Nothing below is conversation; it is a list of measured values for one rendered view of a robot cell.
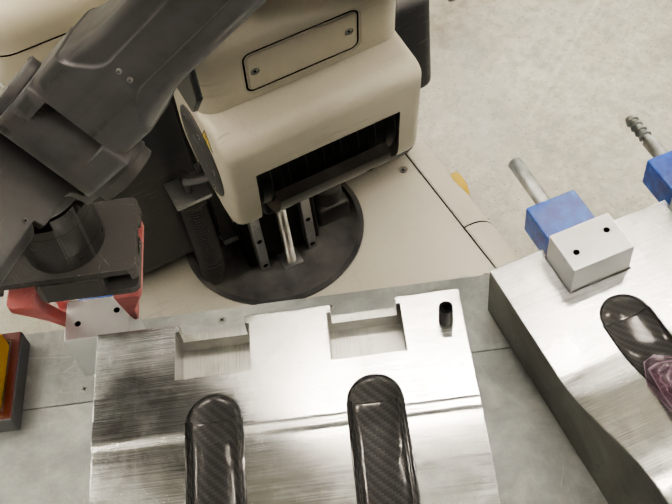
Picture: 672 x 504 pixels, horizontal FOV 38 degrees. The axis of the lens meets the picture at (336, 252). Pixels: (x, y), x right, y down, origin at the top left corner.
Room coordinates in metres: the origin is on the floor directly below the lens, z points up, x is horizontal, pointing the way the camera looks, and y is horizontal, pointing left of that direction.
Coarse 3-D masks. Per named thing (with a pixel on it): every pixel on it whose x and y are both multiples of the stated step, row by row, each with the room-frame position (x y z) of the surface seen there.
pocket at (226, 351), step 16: (176, 336) 0.38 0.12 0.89; (192, 336) 0.39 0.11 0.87; (208, 336) 0.38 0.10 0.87; (224, 336) 0.38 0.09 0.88; (240, 336) 0.38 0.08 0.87; (176, 352) 0.37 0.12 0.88; (192, 352) 0.38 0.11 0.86; (208, 352) 0.38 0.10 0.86; (224, 352) 0.38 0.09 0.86; (240, 352) 0.37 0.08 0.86; (176, 368) 0.36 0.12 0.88; (192, 368) 0.37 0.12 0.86; (208, 368) 0.36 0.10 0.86; (224, 368) 0.36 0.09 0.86; (240, 368) 0.36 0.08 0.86
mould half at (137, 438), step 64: (256, 320) 0.38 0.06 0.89; (320, 320) 0.37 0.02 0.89; (128, 384) 0.35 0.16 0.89; (192, 384) 0.34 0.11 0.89; (256, 384) 0.33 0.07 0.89; (320, 384) 0.32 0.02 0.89; (448, 384) 0.31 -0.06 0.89; (128, 448) 0.30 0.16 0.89; (256, 448) 0.28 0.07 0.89; (320, 448) 0.28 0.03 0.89; (448, 448) 0.26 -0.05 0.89
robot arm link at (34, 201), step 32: (32, 64) 0.43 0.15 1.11; (0, 96) 0.42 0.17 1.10; (0, 160) 0.41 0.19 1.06; (32, 160) 0.41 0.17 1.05; (0, 192) 0.39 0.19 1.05; (32, 192) 0.39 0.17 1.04; (64, 192) 0.40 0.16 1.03; (96, 192) 0.40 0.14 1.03; (0, 224) 0.37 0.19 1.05; (32, 224) 0.38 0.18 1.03; (0, 256) 0.35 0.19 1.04
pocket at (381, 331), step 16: (336, 320) 0.38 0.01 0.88; (352, 320) 0.38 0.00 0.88; (368, 320) 0.38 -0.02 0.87; (384, 320) 0.38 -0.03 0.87; (400, 320) 0.38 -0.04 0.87; (336, 336) 0.37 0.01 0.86; (352, 336) 0.37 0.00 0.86; (368, 336) 0.37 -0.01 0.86; (384, 336) 0.37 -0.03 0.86; (400, 336) 0.37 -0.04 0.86; (336, 352) 0.36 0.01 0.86; (352, 352) 0.36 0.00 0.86; (368, 352) 0.36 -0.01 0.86; (384, 352) 0.35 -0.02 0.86
